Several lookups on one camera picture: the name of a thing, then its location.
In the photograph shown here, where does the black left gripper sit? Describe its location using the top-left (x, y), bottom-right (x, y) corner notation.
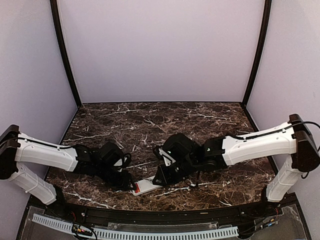
top-left (94, 162), bottom-right (137, 190)

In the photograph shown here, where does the white slotted cable duct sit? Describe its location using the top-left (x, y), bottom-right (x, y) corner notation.
top-left (32, 213), bottom-right (239, 240)

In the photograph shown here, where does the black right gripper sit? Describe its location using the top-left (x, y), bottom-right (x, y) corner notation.
top-left (152, 157), bottom-right (198, 187)

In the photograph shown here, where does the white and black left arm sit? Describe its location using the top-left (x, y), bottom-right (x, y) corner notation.
top-left (0, 124), bottom-right (136, 218)

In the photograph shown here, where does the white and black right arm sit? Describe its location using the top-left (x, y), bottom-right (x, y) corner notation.
top-left (152, 114), bottom-right (320, 217)

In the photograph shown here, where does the white remote with green buttons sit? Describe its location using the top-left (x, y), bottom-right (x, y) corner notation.
top-left (131, 176), bottom-right (161, 196)

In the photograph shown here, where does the right black frame post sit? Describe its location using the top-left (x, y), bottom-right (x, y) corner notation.
top-left (241, 0), bottom-right (272, 109)

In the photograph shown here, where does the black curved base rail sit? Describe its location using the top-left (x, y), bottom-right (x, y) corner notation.
top-left (44, 197), bottom-right (283, 226)

